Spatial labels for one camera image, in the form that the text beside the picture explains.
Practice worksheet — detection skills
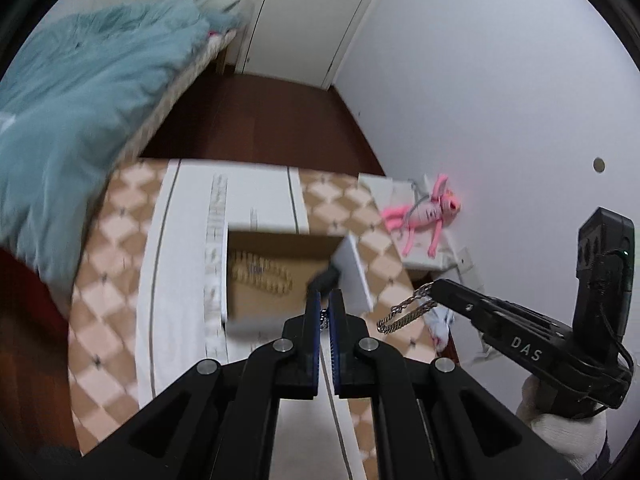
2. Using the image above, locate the teal fluffy blanket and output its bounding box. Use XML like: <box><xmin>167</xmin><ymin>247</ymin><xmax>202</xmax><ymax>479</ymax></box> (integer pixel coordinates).
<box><xmin>0</xmin><ymin>0</ymin><xmax>251</xmax><ymax>303</ymax></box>

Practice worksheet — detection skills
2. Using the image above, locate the pink plush toy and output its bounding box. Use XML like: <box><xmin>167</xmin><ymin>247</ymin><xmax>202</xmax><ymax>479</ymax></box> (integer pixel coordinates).
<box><xmin>381</xmin><ymin>174</ymin><xmax>461</xmax><ymax>260</ymax></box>

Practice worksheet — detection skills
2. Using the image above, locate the bed mattress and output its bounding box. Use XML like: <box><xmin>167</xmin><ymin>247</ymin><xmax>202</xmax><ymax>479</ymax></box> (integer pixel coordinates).
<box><xmin>134</xmin><ymin>27</ymin><xmax>240</xmax><ymax>157</ymax></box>

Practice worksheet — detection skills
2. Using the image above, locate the brown checkered tablecloth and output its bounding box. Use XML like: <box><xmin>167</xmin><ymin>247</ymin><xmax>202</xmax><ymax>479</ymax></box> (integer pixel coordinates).
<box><xmin>67</xmin><ymin>159</ymin><xmax>453</xmax><ymax>480</ymax></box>

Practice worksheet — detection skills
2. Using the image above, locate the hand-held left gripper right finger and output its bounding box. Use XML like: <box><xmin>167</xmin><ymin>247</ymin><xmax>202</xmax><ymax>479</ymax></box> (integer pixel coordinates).
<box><xmin>330</xmin><ymin>290</ymin><xmax>581</xmax><ymax>480</ymax></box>

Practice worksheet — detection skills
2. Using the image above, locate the white cloth with red spots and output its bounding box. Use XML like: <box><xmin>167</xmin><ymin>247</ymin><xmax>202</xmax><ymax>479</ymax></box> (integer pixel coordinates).
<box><xmin>424</xmin><ymin>306</ymin><xmax>457</xmax><ymax>352</ymax></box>

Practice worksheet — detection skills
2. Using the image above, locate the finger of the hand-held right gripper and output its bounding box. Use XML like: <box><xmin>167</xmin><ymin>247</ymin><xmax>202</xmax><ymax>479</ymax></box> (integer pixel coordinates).
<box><xmin>431</xmin><ymin>279</ymin><xmax>573</xmax><ymax>367</ymax></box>

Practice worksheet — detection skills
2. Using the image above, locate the gold chain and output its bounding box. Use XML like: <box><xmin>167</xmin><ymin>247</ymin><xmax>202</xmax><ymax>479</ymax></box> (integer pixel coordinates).
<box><xmin>230</xmin><ymin>249</ymin><xmax>294</xmax><ymax>302</ymax></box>

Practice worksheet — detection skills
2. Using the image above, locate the person's right hand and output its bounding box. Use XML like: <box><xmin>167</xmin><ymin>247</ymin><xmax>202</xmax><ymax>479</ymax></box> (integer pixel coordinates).
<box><xmin>516</xmin><ymin>376</ymin><xmax>609</xmax><ymax>474</ymax></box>

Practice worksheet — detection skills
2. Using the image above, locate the silver chain with black end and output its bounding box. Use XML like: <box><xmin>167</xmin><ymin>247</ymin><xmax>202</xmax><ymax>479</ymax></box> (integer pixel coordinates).
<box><xmin>306</xmin><ymin>264</ymin><xmax>342</xmax><ymax>333</ymax></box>

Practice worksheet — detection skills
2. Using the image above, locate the silver link chain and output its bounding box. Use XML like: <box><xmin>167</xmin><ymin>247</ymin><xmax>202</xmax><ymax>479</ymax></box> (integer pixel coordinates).
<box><xmin>376</xmin><ymin>282</ymin><xmax>437</xmax><ymax>335</ymax></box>

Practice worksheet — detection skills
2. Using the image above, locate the black cable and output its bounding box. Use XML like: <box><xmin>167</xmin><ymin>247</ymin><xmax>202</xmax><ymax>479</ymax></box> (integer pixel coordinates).
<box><xmin>589</xmin><ymin>252</ymin><xmax>635</xmax><ymax>403</ymax></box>

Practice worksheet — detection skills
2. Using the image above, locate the white door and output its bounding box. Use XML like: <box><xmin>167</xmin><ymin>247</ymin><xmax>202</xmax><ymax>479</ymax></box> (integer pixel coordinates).
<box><xmin>235</xmin><ymin>0</ymin><xmax>397</xmax><ymax>92</ymax></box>

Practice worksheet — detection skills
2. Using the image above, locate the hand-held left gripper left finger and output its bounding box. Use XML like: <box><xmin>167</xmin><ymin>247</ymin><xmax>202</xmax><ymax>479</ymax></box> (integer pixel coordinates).
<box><xmin>75</xmin><ymin>291</ymin><xmax>322</xmax><ymax>480</ymax></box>

